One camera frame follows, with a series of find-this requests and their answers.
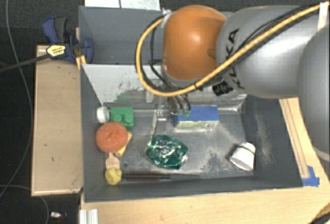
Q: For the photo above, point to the grey metal bin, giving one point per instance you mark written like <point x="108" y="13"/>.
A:
<point x="206" y="145"/>

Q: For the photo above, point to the blue sponge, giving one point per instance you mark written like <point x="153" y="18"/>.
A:
<point x="199" y="113"/>

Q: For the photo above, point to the black cylinder on white bracket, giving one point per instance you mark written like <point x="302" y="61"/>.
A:
<point x="221" y="88"/>

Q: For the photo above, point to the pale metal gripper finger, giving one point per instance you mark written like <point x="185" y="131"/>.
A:
<point x="150" y="97"/>
<point x="161" y="115"/>

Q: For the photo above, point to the green foil packet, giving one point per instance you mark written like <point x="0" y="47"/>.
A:
<point x="167" y="152"/>

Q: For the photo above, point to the yellow flat wedge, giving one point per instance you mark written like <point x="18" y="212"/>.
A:
<point x="123" y="149"/>

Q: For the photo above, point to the green toy brick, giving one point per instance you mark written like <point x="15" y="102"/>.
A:
<point x="122" y="116"/>

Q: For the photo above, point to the pale wood flat board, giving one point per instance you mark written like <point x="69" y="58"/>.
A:
<point x="58" y="127"/>

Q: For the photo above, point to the beige wooden scoop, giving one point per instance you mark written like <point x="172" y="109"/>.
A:
<point x="112" y="162"/>

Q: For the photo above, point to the orange round sponge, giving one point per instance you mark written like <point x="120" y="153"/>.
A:
<point x="111" y="136"/>

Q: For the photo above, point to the yellow crumpled ball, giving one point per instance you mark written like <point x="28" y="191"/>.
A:
<point x="113" y="176"/>

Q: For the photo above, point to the small white cap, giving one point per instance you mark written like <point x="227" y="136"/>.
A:
<point x="102" y="114"/>

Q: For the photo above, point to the white cup with green stripe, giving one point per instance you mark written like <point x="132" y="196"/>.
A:
<point x="243" y="157"/>

